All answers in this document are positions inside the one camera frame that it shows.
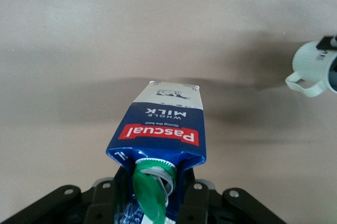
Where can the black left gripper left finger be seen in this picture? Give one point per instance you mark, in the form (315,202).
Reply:
(100,203)

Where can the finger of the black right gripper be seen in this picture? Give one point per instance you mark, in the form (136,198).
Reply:
(326,42)

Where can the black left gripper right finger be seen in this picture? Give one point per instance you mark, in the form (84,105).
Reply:
(200,203)

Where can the white ribbed mug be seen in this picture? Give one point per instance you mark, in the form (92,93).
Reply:
(310,61)

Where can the blue white milk carton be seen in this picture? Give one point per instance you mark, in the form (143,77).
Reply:
(158,129)

